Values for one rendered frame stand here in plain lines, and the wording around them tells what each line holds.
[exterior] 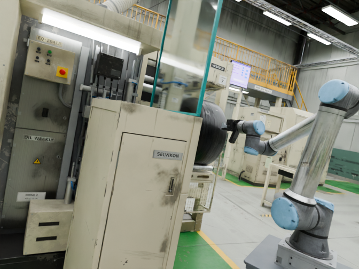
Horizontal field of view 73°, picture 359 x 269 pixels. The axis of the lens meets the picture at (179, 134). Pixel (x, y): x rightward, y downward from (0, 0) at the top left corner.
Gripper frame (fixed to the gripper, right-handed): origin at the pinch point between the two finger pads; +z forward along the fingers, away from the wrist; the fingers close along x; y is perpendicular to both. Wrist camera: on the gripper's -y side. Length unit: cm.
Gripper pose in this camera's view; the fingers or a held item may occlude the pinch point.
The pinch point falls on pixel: (221, 129)
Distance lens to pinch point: 185.3
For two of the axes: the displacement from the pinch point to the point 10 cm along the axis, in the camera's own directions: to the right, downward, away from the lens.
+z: -5.2, -0.3, 8.5
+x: -8.4, -1.3, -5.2
